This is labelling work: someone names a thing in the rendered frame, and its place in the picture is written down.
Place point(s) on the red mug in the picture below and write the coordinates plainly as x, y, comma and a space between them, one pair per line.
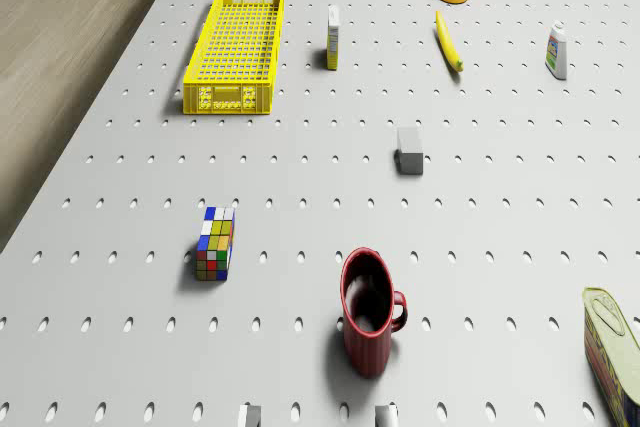
367, 342

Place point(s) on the grey cube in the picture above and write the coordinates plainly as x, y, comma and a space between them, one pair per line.
410, 153

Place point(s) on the puzzle cube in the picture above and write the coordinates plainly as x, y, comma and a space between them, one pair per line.
216, 244

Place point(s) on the yellow basket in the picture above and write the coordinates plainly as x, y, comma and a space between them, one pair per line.
235, 99

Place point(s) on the white yellow box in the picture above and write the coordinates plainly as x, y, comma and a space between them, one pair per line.
332, 42

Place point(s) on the banana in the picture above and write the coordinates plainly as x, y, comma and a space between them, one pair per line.
448, 44

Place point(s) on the small white bottle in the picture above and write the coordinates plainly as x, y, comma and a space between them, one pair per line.
557, 54

